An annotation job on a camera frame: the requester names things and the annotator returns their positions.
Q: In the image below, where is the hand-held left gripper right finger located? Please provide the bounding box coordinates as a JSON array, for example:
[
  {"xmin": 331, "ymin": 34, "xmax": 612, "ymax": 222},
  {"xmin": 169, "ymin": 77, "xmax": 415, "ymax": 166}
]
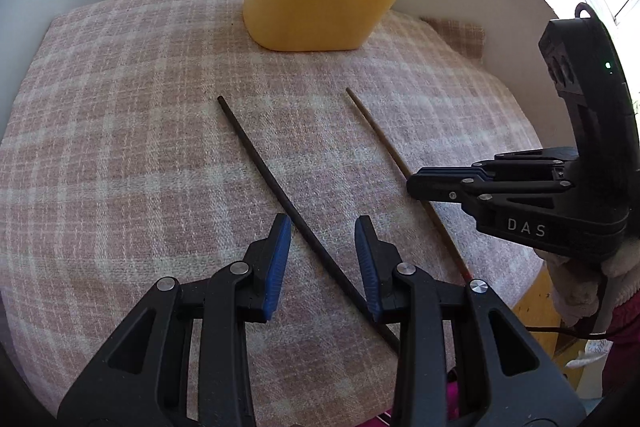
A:
[{"xmin": 354, "ymin": 215, "xmax": 586, "ymax": 427}]

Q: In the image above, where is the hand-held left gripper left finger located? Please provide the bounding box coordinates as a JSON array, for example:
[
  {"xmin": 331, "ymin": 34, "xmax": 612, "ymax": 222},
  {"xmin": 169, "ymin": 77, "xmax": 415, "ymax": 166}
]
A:
[{"xmin": 56, "ymin": 213, "xmax": 292, "ymax": 427}]

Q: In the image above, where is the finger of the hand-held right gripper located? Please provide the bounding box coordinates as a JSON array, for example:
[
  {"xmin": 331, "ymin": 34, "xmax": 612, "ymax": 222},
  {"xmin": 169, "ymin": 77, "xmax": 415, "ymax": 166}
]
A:
[
  {"xmin": 406, "ymin": 173, "xmax": 576, "ymax": 206},
  {"xmin": 419, "ymin": 146, "xmax": 581, "ymax": 181}
]

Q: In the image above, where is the black chopstick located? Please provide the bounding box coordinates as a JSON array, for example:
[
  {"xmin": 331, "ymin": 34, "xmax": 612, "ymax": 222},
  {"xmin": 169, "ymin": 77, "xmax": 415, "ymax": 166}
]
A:
[{"xmin": 217, "ymin": 94, "xmax": 402, "ymax": 354}]

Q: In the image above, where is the brown wooden chopstick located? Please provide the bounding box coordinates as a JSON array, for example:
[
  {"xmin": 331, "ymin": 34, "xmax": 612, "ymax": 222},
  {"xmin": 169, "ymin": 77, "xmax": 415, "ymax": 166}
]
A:
[{"xmin": 345, "ymin": 87, "xmax": 474, "ymax": 284}]

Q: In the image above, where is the person's right forearm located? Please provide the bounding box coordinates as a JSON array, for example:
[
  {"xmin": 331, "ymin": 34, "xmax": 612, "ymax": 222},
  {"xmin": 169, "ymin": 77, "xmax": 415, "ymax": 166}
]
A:
[{"xmin": 600, "ymin": 289, "xmax": 640, "ymax": 403}]

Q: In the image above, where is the person's right hand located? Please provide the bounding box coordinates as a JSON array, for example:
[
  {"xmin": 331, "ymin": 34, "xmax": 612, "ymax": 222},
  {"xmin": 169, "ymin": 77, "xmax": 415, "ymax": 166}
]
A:
[{"xmin": 534, "ymin": 232, "xmax": 640, "ymax": 328}]

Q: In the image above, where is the pink garment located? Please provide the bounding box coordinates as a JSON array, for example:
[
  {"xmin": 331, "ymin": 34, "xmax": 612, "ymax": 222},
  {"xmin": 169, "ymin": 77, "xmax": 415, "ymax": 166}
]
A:
[{"xmin": 367, "ymin": 379, "xmax": 462, "ymax": 427}]

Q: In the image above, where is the pink plaid cloth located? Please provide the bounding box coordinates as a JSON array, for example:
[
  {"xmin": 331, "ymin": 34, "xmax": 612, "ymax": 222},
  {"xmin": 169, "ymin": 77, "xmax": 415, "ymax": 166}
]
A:
[{"xmin": 0, "ymin": 0, "xmax": 546, "ymax": 427}]

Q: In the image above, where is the black cable loop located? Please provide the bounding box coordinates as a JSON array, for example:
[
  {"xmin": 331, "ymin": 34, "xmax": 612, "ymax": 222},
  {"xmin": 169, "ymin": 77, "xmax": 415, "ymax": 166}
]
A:
[{"xmin": 574, "ymin": 2, "xmax": 602, "ymax": 22}]

